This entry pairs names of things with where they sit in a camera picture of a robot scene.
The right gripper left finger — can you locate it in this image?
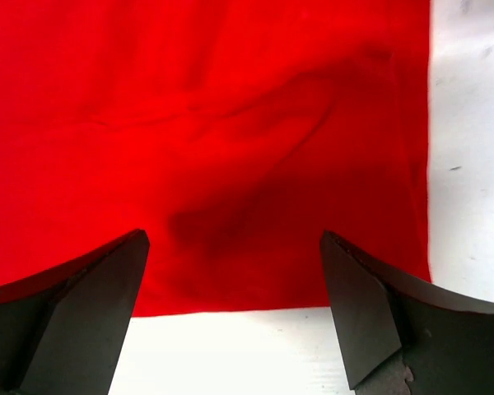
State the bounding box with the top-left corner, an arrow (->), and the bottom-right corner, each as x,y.
0,230 -> 150,395

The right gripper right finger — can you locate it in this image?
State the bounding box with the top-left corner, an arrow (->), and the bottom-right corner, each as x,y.
320,231 -> 494,395

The red t shirt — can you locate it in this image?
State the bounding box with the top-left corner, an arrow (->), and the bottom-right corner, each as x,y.
0,1 -> 431,316

